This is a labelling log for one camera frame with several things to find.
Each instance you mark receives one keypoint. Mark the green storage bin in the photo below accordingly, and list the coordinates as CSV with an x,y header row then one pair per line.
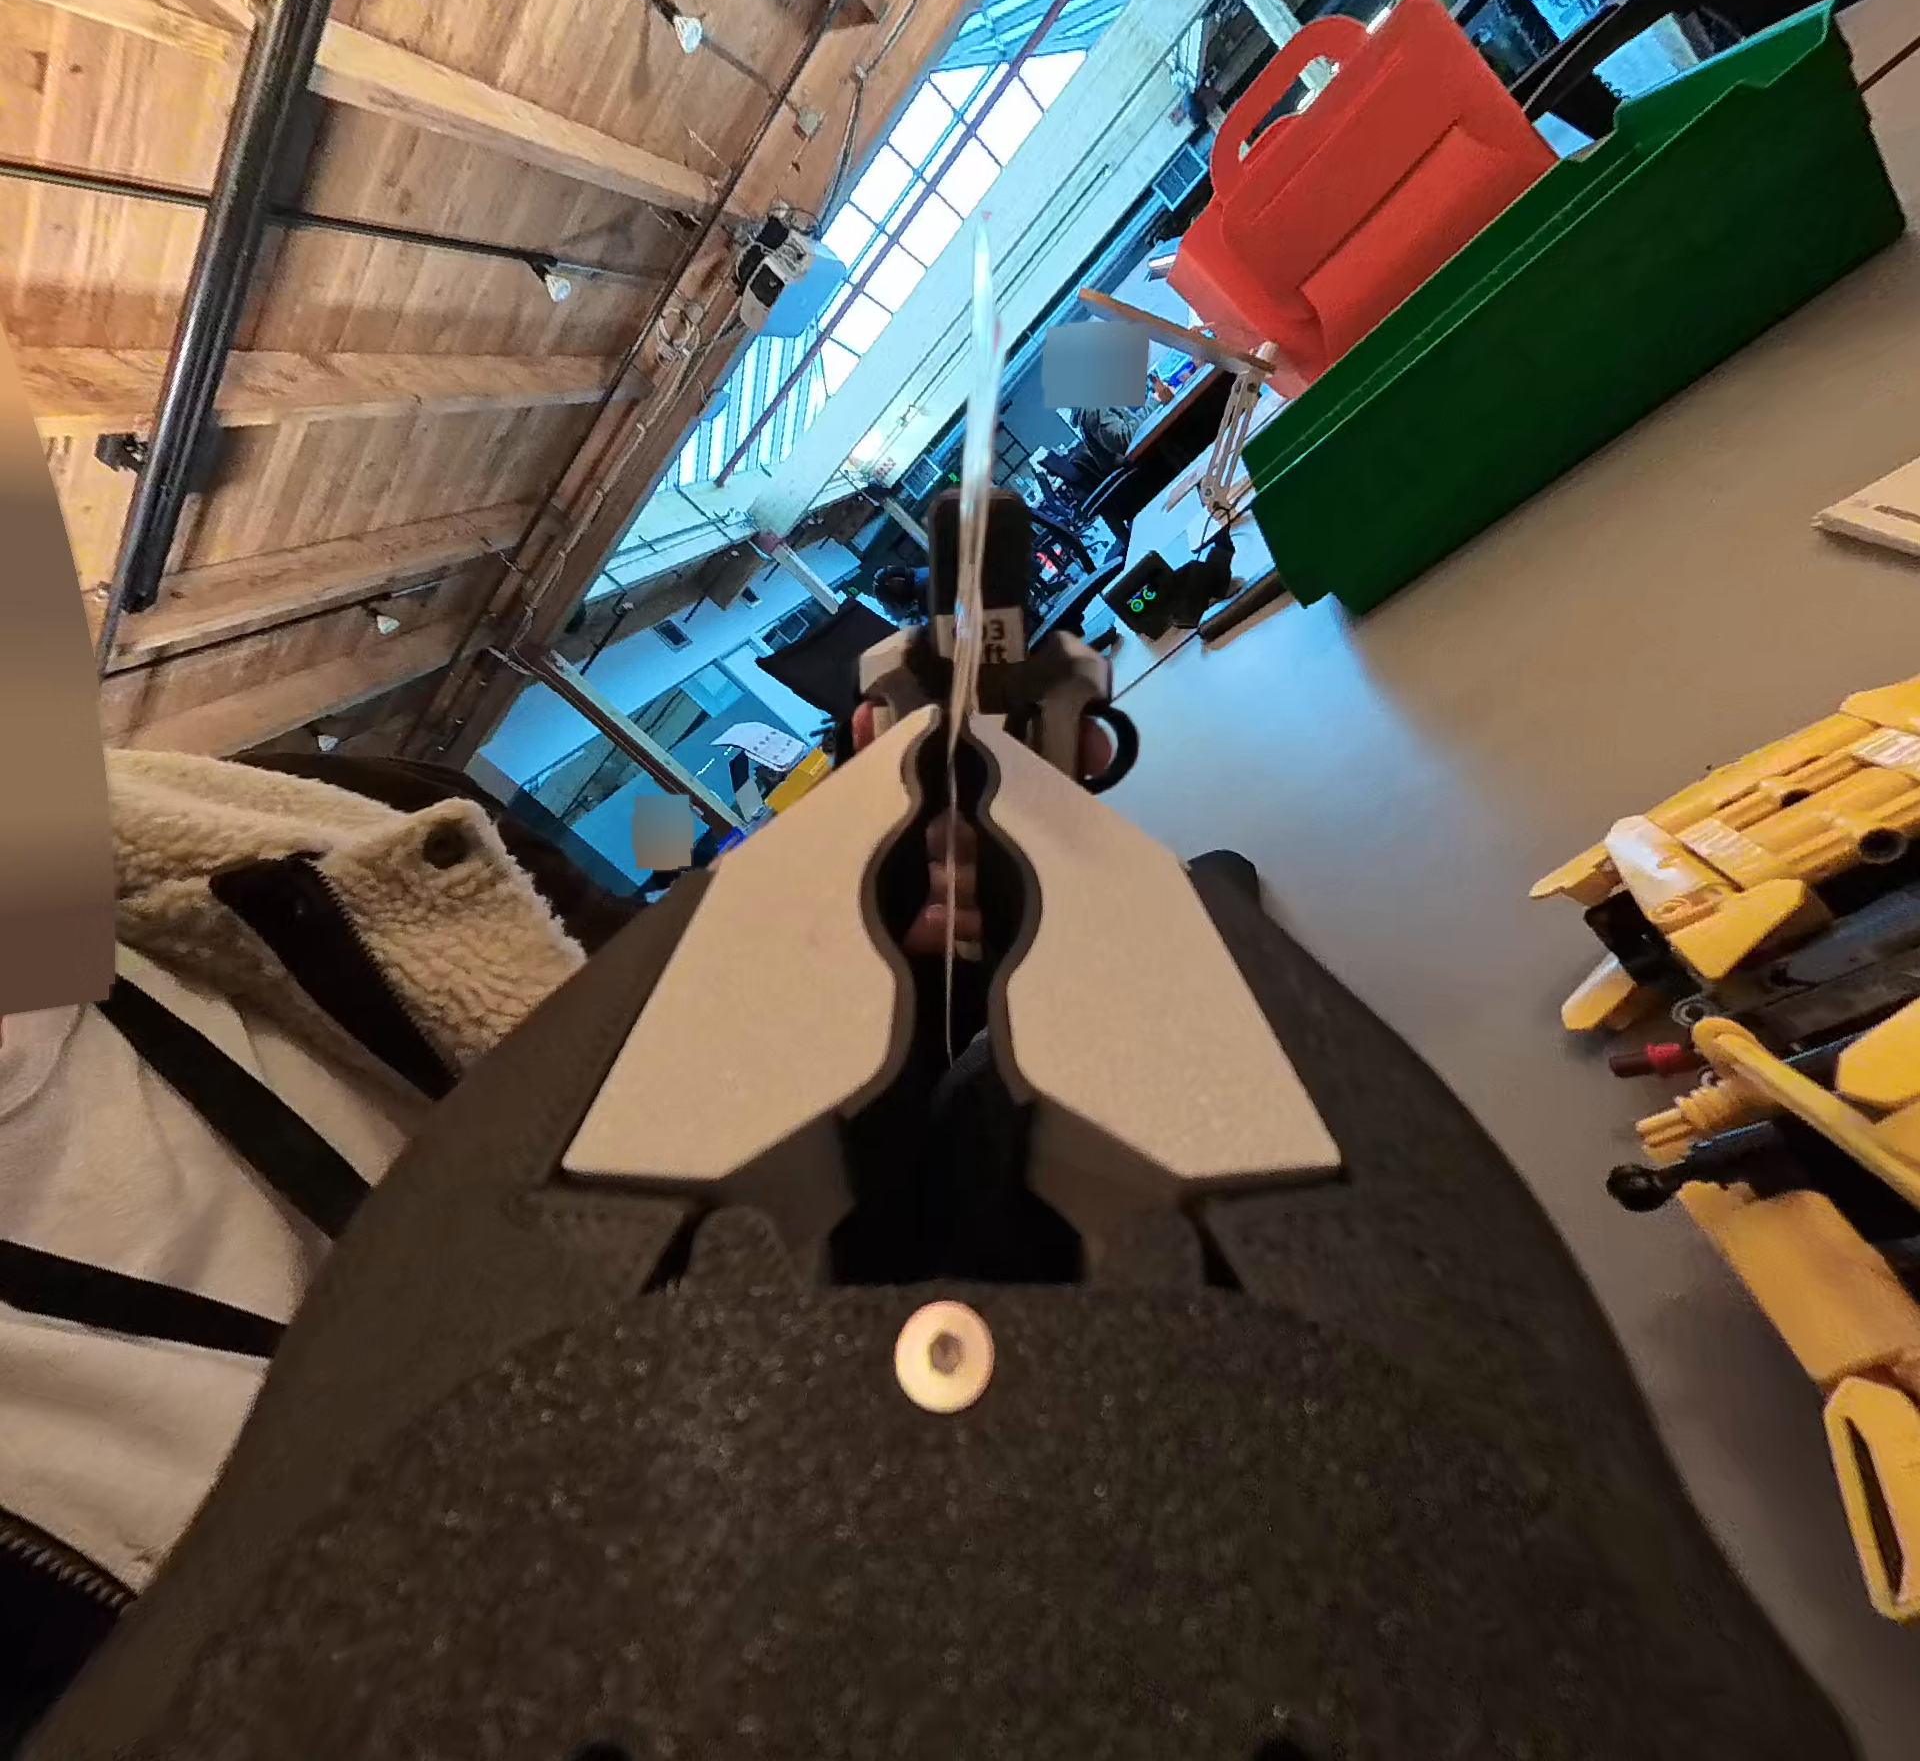
x,y
1578,364

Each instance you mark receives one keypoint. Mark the wooden document stand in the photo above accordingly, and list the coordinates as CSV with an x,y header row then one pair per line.
x,y
1169,330

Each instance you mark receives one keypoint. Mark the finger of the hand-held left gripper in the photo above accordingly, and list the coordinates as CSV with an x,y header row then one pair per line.
x,y
1063,675
901,671

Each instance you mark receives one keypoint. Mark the yellow brick car model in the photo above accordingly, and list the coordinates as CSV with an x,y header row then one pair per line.
x,y
1771,894

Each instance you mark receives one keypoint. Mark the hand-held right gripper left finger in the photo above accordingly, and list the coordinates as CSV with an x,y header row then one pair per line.
x,y
734,1026

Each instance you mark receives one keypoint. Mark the grey desk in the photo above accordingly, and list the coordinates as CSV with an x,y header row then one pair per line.
x,y
1422,774

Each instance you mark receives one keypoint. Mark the red plastic carry case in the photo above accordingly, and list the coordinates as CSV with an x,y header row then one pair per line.
x,y
1354,183

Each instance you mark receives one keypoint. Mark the black office chair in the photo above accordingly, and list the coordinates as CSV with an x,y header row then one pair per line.
x,y
818,654

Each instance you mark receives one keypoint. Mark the open instruction booklet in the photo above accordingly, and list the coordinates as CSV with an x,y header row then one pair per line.
x,y
1875,506

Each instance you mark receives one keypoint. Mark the yellow sticker sheet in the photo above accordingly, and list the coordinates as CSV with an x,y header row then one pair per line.
x,y
982,443

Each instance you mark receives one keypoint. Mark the ceiling mounted device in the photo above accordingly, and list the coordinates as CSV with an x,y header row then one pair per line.
x,y
763,257

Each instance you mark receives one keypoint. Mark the small black display device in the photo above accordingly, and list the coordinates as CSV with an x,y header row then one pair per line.
x,y
1146,599

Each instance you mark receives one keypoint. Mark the person's left hand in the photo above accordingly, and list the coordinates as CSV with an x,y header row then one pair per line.
x,y
933,894

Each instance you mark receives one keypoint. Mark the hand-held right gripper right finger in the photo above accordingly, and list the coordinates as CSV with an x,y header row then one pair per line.
x,y
1169,1026

